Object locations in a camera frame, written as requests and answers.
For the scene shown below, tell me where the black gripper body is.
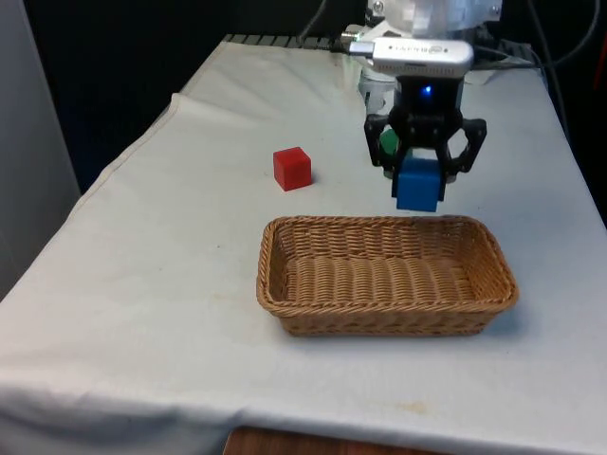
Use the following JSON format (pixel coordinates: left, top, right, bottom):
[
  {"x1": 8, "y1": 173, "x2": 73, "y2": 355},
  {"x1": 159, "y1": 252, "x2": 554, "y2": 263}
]
[{"x1": 389, "y1": 74, "x2": 465, "y2": 149}]

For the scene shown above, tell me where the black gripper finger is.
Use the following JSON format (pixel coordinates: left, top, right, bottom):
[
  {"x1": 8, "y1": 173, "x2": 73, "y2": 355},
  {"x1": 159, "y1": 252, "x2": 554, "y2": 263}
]
[
  {"x1": 434, "y1": 117, "x2": 488, "y2": 200},
  {"x1": 363, "y1": 113, "x2": 410, "y2": 198}
]

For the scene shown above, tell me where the blue cube block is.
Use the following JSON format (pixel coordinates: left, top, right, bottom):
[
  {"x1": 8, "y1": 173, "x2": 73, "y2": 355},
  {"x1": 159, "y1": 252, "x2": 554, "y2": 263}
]
[{"x1": 395, "y1": 157, "x2": 440, "y2": 212}]

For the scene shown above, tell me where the wicker basket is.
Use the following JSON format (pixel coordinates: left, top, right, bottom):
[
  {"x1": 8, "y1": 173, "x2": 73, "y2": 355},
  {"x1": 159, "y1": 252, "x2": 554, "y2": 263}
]
[{"x1": 256, "y1": 214, "x2": 520, "y2": 337}]

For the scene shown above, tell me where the green block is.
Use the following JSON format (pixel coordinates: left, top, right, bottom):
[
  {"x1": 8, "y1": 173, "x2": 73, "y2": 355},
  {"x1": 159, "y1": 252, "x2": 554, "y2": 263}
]
[{"x1": 378, "y1": 128, "x2": 399, "y2": 157}]

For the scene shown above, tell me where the red cube block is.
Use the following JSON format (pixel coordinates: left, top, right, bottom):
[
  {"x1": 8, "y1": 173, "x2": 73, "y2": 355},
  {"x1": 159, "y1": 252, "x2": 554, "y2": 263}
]
[{"x1": 272, "y1": 147, "x2": 313, "y2": 192}]

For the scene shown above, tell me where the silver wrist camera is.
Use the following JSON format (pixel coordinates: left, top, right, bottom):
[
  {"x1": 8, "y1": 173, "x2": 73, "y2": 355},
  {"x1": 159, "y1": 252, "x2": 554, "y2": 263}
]
[{"x1": 341, "y1": 27, "x2": 475, "y2": 78}]

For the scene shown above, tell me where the black cable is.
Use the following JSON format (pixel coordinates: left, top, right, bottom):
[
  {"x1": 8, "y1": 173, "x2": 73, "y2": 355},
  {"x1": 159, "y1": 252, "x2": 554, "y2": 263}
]
[
  {"x1": 525, "y1": 0, "x2": 578, "y2": 143},
  {"x1": 298, "y1": 0, "x2": 329, "y2": 40},
  {"x1": 552, "y1": 0, "x2": 607, "y2": 91}
]

